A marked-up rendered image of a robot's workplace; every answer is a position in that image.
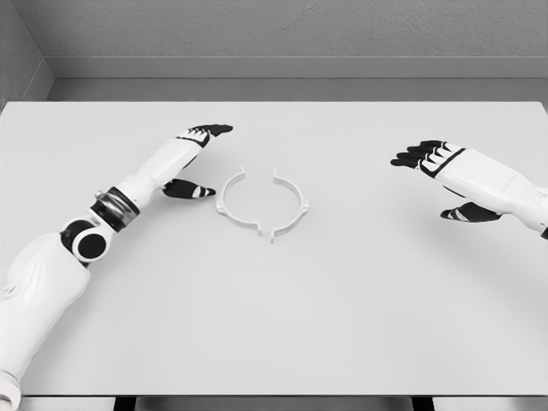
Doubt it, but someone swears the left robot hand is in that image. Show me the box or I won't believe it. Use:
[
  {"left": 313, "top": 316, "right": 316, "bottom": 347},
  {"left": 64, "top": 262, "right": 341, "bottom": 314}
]
[{"left": 140, "top": 122, "right": 235, "bottom": 200}]

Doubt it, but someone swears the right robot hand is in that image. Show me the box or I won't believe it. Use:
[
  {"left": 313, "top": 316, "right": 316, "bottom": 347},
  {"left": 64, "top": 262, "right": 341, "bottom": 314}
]
[{"left": 390, "top": 140, "right": 518, "bottom": 224}]

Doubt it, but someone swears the white pipe clamp half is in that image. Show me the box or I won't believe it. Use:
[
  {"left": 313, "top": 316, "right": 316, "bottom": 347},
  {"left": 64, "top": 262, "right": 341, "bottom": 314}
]
[
  {"left": 269, "top": 170, "right": 311, "bottom": 246},
  {"left": 215, "top": 165, "right": 265, "bottom": 237}
]

